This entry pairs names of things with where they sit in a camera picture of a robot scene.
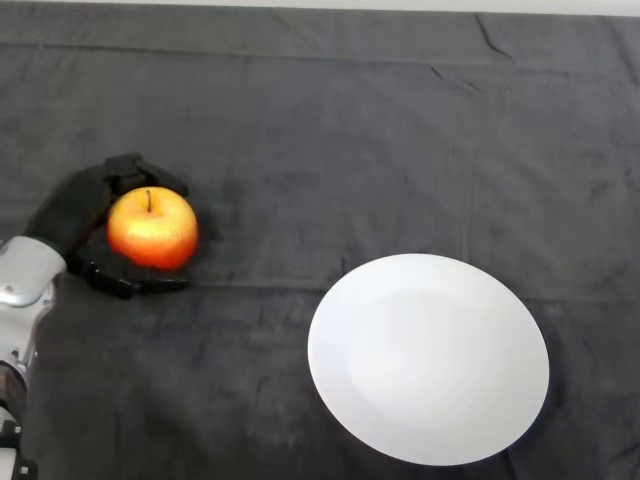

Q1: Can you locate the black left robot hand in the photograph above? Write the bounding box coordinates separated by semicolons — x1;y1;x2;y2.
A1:
23;152;193;301

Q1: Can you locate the red yellow apple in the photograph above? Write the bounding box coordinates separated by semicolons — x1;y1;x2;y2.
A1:
106;186;200;271

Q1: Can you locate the white round plate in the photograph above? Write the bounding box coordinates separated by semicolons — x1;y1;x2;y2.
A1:
307;253;551;468

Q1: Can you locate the black cloth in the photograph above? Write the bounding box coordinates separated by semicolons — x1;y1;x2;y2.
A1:
0;2;640;480

